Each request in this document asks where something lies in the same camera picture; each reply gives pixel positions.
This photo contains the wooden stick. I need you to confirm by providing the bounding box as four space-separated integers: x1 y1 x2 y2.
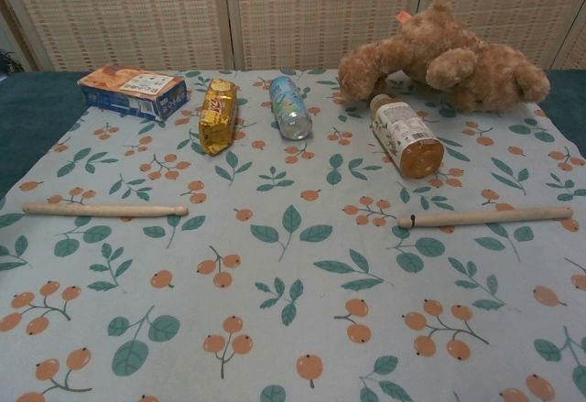
396 206 575 230
21 201 190 219

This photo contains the blue drink can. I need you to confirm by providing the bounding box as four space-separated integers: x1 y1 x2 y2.
268 75 314 141

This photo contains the gold snack packet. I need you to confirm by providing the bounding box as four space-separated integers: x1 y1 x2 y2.
197 78 241 157

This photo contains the floral leaf-print tablecloth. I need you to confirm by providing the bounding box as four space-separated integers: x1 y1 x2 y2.
0 68 586 402

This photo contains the amber tea bottle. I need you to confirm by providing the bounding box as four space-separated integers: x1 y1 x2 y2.
368 92 446 179

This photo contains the woven bamboo folding screen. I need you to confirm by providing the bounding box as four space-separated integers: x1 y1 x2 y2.
0 0 586 74

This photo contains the blue orange cookie box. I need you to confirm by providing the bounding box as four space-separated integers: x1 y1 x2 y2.
77 64 189 123

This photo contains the brown plush teddy bear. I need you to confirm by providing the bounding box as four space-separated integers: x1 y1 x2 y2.
337 0 551 114

